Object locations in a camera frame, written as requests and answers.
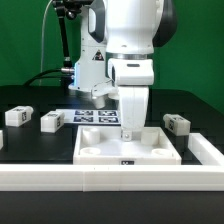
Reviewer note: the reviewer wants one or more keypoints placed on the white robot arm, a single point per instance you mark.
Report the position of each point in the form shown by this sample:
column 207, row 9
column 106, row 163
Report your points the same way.
column 118, row 38

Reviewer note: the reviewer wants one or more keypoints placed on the sheet of marker tags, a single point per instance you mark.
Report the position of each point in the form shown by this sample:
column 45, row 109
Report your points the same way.
column 97, row 117

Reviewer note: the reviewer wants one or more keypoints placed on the white square table top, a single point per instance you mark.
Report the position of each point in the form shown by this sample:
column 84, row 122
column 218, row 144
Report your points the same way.
column 103, row 145

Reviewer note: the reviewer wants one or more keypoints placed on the white fence frame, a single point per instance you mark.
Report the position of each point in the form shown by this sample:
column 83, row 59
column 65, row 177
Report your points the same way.
column 111, row 178

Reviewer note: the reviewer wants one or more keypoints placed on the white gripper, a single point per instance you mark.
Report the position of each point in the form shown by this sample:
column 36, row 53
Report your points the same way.
column 132, row 78

